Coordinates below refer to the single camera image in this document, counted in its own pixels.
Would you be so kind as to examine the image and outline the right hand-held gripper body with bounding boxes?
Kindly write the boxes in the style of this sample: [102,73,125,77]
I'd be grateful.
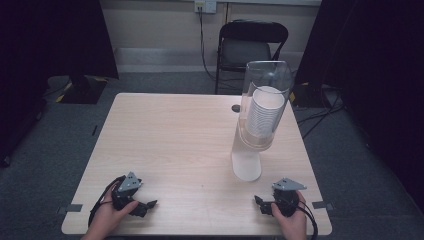
[271,177,308,218]

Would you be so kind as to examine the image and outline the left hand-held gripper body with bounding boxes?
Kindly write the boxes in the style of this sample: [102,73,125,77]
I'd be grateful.
[110,171,143,212]

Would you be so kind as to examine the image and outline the white paper cup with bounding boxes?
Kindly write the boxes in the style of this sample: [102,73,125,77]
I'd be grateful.
[231,150,263,183]

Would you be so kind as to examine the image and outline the clear plastic cup dispenser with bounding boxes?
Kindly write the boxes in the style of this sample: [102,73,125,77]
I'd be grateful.
[230,60,295,183]

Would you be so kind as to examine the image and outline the person's right hand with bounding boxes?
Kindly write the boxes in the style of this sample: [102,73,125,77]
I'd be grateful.
[270,190,308,240]

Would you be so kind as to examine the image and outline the person's left hand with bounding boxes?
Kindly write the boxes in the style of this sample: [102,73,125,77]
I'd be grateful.
[81,184,140,240]

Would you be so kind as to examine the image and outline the grey tape strip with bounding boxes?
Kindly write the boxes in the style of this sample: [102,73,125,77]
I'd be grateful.
[311,200,335,211]
[55,203,84,215]

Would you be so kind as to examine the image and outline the wooden table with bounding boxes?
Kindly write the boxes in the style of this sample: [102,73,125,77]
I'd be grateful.
[60,92,333,237]

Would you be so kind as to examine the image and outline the stack of white paper cups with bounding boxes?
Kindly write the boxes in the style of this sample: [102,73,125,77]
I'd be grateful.
[245,85,287,140]

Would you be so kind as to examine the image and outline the black stand base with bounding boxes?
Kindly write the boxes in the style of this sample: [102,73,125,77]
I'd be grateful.
[46,74,108,105]

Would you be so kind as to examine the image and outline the black folding chair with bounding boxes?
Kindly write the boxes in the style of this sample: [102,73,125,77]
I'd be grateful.
[214,19,290,96]

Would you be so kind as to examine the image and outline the black curtain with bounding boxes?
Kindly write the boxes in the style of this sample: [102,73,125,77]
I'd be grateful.
[294,0,424,214]
[0,0,120,168]

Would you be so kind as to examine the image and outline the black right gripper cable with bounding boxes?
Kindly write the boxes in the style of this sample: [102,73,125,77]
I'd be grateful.
[294,199,320,240]

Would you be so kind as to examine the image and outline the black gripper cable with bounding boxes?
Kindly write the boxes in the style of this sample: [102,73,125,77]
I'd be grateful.
[87,175,126,228]
[294,199,320,240]

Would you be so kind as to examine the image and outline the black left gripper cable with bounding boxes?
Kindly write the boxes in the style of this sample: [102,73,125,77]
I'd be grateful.
[87,175,126,228]

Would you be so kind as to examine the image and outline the black floor cables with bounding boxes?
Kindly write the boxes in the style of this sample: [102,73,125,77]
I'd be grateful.
[295,87,347,140]

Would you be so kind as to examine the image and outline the black power cable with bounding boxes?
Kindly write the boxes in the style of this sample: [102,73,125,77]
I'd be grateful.
[198,6,218,82]

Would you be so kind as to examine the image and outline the white wall outlet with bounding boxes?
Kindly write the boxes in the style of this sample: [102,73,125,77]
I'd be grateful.
[194,0,218,15]

